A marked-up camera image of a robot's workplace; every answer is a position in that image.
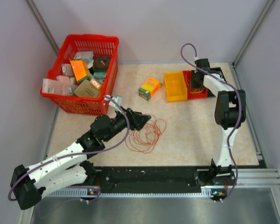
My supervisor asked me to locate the brown round tape roll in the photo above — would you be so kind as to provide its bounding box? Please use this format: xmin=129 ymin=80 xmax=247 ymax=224
xmin=93 ymin=56 xmax=111 ymax=71

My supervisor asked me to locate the grey cable duct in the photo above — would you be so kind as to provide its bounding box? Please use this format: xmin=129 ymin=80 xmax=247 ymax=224
xmin=47 ymin=187 xmax=226 ymax=199

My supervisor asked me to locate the black plastic bin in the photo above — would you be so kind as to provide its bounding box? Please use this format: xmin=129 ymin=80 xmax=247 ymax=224
xmin=203 ymin=68 xmax=229 ymax=98

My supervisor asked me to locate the yellow thin cable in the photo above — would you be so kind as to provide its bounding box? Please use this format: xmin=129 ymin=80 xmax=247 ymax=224
xmin=188 ymin=72 xmax=207 ymax=95

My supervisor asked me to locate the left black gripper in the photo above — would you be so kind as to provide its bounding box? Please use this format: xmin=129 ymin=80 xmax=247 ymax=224
xmin=103 ymin=106 xmax=151 ymax=143

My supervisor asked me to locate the orange green sponge pack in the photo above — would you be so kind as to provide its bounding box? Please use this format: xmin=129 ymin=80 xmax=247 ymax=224
xmin=138 ymin=77 xmax=162 ymax=101

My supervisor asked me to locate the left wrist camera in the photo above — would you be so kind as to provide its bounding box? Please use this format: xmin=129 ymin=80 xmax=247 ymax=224
xmin=104 ymin=95 xmax=123 ymax=111

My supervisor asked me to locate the red plastic shopping basket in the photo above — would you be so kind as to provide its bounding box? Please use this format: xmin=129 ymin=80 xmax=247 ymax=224
xmin=40 ymin=34 xmax=119 ymax=116

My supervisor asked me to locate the orange box in basket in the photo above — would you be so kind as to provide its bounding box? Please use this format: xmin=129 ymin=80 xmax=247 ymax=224
xmin=70 ymin=60 xmax=91 ymax=83

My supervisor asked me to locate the pink clear box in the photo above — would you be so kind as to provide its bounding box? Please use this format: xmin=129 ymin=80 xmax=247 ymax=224
xmin=42 ymin=78 xmax=72 ymax=96

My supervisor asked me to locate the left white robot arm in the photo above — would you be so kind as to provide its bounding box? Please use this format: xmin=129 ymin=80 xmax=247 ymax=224
xmin=8 ymin=107 xmax=151 ymax=210

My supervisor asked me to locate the brown cardboard box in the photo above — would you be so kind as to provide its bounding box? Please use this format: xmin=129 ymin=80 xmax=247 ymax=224
xmin=74 ymin=80 xmax=101 ymax=98

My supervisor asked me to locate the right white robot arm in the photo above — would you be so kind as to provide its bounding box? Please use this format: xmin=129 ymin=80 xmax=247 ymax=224
xmin=191 ymin=58 xmax=246 ymax=185

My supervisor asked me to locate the yellow plastic bin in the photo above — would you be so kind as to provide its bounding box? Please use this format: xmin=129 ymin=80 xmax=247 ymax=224
xmin=163 ymin=71 xmax=188 ymax=102

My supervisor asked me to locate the red plastic bin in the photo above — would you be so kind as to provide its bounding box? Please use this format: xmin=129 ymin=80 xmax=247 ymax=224
xmin=182 ymin=70 xmax=208 ymax=100

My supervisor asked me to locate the teal white box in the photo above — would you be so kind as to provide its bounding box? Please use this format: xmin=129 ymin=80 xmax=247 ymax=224
xmin=73 ymin=51 xmax=94 ymax=62

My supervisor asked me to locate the orange thin cable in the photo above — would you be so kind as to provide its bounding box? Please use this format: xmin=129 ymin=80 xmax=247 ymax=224
xmin=125 ymin=113 xmax=168 ymax=154

